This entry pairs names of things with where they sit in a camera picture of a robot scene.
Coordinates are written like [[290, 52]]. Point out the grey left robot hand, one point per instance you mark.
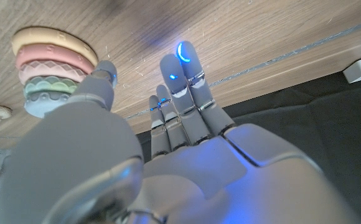
[[199, 174]]

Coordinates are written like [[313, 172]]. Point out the black backdrop curtain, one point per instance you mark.
[[323, 124]]

